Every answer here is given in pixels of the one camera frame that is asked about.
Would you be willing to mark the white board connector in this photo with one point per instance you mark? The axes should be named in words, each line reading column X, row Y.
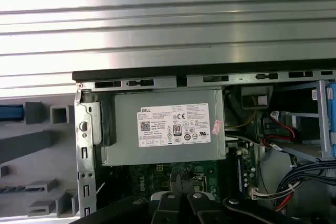
column 253, row 193

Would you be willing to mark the grey parts rack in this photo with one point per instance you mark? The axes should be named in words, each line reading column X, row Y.
column 26, row 140

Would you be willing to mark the green motherboard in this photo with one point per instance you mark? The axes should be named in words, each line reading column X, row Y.
column 147, row 176

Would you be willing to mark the grey power supply unit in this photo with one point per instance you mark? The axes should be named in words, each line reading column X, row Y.
column 126, row 155

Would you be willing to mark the hard disk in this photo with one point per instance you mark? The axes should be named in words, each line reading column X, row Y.
column 10, row 112

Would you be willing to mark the black open PC case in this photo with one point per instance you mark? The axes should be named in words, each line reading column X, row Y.
column 84, row 134

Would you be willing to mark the RAM stick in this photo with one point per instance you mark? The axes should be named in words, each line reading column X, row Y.
column 241, row 174

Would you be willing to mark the metal optical drive cage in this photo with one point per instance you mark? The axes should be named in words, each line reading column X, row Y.
column 321, row 119

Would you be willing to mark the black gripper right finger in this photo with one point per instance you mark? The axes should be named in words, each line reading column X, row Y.
column 199, row 208

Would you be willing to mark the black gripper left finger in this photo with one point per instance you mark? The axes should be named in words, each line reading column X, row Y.
column 168, row 208

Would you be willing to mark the blue drive cage latch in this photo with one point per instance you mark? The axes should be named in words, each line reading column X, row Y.
column 331, row 113

